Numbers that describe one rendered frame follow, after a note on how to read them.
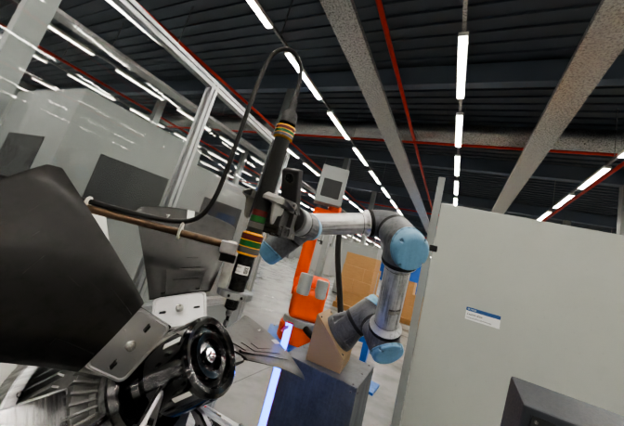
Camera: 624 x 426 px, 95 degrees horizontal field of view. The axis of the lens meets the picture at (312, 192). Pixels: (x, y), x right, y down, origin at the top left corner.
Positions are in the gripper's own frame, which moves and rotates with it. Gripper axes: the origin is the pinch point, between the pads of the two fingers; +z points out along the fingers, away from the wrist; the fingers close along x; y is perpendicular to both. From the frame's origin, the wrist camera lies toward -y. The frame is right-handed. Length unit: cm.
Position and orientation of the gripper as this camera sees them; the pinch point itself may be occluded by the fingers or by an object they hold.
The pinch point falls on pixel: (257, 191)
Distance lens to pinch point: 58.5
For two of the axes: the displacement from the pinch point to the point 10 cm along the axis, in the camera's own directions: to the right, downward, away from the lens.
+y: -2.7, 9.5, -1.9
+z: -3.3, -2.7, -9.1
